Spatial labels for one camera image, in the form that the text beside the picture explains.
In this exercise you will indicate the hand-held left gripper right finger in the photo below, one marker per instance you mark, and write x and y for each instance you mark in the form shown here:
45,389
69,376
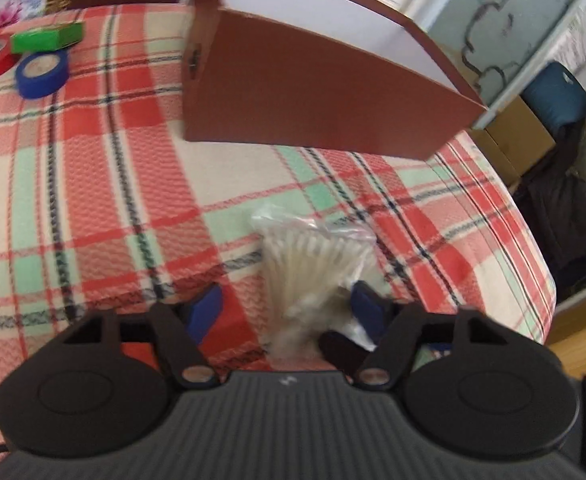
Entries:
367,307

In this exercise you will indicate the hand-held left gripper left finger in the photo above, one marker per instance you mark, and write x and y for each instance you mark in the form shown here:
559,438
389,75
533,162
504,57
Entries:
204,312

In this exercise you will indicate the clear bag of cotton swabs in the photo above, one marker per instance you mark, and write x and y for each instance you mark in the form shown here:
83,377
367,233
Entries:
313,270

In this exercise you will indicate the brown cardboard box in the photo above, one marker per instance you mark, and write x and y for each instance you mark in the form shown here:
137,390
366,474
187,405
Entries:
318,90

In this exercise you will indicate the blue tape roll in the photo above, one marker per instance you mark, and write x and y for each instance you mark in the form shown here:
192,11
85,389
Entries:
43,74

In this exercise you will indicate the green small box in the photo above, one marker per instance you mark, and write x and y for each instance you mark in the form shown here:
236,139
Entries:
48,37

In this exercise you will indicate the plaid blanket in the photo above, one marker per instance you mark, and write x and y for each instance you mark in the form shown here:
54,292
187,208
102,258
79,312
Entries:
123,200

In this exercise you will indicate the wooden furniture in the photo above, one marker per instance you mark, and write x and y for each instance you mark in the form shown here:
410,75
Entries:
583,330

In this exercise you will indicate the plain cardboard carton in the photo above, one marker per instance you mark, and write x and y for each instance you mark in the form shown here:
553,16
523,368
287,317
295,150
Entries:
515,135

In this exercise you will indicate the dark clothing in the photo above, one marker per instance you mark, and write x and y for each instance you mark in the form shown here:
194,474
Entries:
568,200

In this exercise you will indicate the blue bag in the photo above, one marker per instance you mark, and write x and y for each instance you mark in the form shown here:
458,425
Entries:
555,92

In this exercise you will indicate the glass door with cartoon drawing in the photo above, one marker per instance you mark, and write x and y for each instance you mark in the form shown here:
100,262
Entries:
503,15

